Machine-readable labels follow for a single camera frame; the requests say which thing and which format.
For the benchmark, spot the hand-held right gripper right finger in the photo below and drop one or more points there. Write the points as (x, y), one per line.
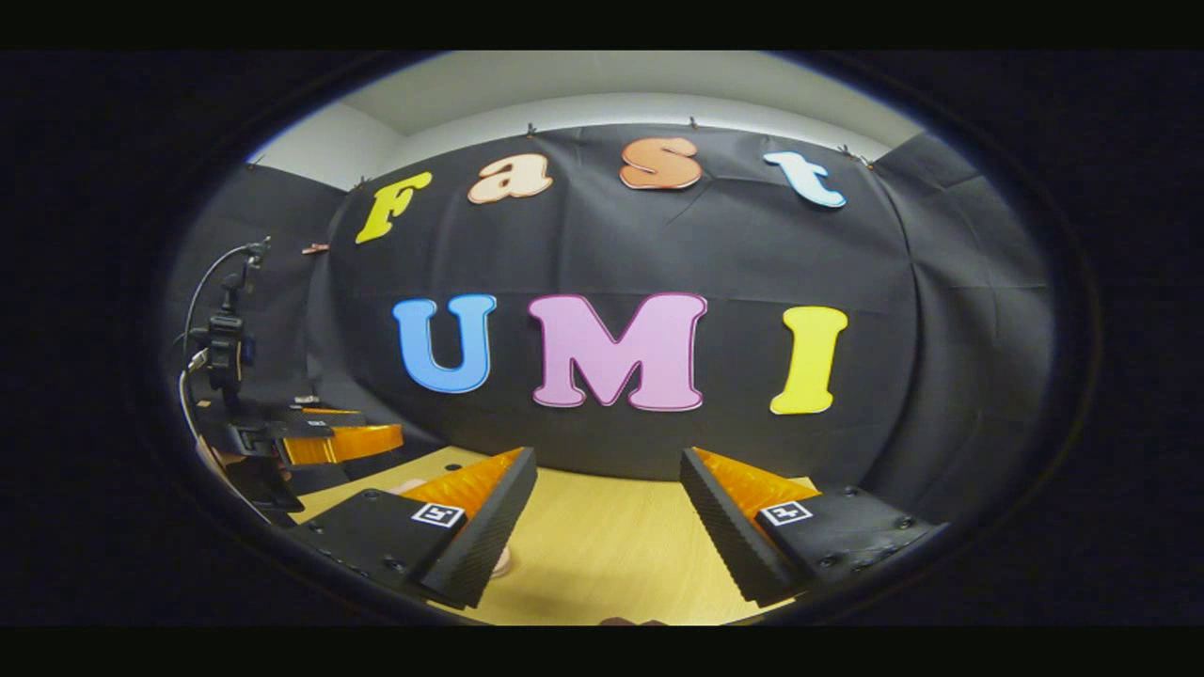
(720, 527)

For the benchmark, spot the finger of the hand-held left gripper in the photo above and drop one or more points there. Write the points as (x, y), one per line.
(343, 444)
(329, 412)

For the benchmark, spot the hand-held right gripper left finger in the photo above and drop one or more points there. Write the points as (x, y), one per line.
(489, 536)

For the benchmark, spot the black backdrop cloth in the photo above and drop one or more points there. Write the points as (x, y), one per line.
(658, 263)

